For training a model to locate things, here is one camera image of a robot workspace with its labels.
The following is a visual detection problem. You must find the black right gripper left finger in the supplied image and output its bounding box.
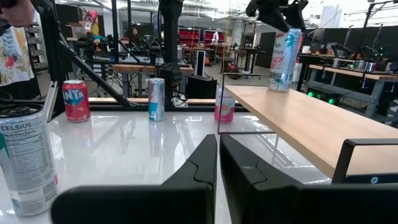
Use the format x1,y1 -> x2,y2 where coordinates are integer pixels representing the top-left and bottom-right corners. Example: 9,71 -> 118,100
50,134 -> 218,224

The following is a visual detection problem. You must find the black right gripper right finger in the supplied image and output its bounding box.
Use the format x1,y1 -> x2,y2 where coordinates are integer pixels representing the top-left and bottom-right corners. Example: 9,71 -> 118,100
219,134 -> 398,224

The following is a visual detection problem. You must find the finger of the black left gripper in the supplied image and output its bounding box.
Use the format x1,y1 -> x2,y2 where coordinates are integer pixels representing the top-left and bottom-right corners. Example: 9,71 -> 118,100
257,9 -> 290,33
289,7 -> 307,31

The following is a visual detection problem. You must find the white Celsius can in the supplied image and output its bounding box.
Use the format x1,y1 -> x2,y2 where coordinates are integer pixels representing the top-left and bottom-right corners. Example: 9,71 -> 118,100
267,27 -> 303,93
0,103 -> 59,217

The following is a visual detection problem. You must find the pink soda can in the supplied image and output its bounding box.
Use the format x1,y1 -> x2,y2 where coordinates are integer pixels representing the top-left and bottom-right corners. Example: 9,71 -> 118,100
213,86 -> 236,124

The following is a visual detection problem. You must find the silver blue Red Bull can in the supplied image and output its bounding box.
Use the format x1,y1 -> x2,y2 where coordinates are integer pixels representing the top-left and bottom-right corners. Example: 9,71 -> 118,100
147,77 -> 166,122

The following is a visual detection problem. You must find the red Fanta can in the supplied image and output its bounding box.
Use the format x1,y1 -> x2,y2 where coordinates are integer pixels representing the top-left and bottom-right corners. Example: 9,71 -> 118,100
61,79 -> 91,123

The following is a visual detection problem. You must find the black desk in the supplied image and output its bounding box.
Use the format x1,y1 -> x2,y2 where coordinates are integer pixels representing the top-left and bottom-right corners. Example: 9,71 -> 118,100
228,46 -> 266,74

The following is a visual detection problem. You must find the black partition panel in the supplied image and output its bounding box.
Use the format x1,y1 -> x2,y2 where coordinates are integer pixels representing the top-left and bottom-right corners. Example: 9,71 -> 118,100
304,26 -> 398,65

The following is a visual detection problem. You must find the black device with green lights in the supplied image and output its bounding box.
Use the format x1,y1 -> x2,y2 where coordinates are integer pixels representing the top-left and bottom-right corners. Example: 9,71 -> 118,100
306,88 -> 340,106

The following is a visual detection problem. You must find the red storage bins rack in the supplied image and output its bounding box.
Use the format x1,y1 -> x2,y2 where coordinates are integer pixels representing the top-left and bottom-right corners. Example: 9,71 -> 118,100
178,27 -> 226,48

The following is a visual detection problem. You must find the white tower device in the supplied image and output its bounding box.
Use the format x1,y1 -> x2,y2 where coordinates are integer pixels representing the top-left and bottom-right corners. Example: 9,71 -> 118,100
195,50 -> 206,77

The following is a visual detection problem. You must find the black box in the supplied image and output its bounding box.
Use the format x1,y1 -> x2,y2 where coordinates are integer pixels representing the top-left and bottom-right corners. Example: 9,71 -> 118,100
185,75 -> 218,100

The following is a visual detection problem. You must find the person's hand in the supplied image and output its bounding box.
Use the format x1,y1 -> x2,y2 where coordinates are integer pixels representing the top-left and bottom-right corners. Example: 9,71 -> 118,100
0,0 -> 35,28

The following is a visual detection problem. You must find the wooden shelf with black frame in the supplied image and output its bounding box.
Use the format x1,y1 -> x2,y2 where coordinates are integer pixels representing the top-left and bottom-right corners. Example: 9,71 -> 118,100
216,72 -> 398,184

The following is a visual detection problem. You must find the silver metal bracket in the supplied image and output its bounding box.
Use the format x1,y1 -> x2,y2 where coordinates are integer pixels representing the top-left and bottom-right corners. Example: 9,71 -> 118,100
42,81 -> 59,121

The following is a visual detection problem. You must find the black table frame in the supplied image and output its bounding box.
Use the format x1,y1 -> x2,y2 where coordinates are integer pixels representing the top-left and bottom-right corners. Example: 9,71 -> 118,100
37,0 -> 249,121

